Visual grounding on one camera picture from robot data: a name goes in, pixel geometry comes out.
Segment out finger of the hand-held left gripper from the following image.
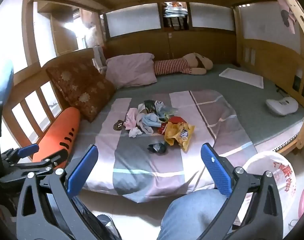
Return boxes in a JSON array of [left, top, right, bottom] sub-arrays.
[[1, 144, 40, 167], [0, 150, 69, 184]]

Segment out wooden bed frame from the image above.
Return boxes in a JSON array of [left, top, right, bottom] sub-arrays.
[[2, 0, 304, 157]]

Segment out person's shoe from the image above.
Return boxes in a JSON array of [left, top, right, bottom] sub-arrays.
[[96, 214, 122, 240]]

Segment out white handheld appliance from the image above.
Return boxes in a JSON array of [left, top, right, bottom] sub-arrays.
[[265, 96, 299, 117]]

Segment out white plastic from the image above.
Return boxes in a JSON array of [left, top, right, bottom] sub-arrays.
[[128, 127, 143, 138]]

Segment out yellow snack bag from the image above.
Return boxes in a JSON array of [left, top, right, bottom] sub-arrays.
[[164, 121, 195, 152]]

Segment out green bed sheet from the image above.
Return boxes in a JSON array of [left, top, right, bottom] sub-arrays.
[[102, 64, 304, 146]]

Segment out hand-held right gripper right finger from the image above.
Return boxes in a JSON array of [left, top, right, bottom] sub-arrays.
[[201, 143, 284, 240]]

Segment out white flat board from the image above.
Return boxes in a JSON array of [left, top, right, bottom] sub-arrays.
[[218, 67, 264, 89]]

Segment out pink hanging cloth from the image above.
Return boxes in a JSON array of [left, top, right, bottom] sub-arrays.
[[275, 0, 298, 34]]

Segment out pink grey plaid blanket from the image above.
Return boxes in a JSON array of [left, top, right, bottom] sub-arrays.
[[81, 89, 258, 203]]

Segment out red snack wrapper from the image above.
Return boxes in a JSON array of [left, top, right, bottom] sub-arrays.
[[158, 116, 186, 134]]

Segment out striped plush doll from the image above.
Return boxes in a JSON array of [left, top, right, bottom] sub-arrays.
[[153, 52, 214, 76]]

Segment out light blue sock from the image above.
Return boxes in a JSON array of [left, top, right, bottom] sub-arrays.
[[137, 112, 162, 134]]

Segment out dark green snack packet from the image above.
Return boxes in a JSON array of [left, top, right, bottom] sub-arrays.
[[144, 100, 157, 114]]

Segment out orange carrot plush pillow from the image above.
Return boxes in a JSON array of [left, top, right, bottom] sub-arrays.
[[32, 107, 81, 167]]

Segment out brown floral pillow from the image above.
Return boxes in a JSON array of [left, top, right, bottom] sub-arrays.
[[46, 55, 116, 123]]

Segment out blue chair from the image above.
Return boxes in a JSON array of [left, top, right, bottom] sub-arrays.
[[0, 60, 15, 104]]

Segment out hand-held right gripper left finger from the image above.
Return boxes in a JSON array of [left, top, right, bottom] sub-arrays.
[[15, 144, 99, 240]]

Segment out white plastic bag red print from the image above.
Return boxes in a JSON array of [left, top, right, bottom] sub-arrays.
[[235, 151, 297, 230]]

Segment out pale blue bag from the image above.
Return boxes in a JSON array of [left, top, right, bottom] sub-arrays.
[[157, 105, 179, 119]]

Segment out person's leg in jeans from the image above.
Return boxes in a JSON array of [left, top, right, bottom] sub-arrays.
[[157, 189, 233, 240]]

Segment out pink garment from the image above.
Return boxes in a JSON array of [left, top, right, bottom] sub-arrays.
[[124, 107, 139, 130]]

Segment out pink pillow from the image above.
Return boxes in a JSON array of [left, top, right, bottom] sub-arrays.
[[106, 53, 158, 89]]

